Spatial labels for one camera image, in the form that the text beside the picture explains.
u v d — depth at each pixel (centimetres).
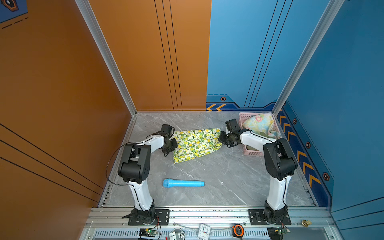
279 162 52
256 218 72
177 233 63
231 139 75
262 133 97
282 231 69
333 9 70
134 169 50
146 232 71
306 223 70
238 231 67
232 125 81
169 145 85
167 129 81
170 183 81
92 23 74
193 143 99
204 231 68
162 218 74
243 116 112
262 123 106
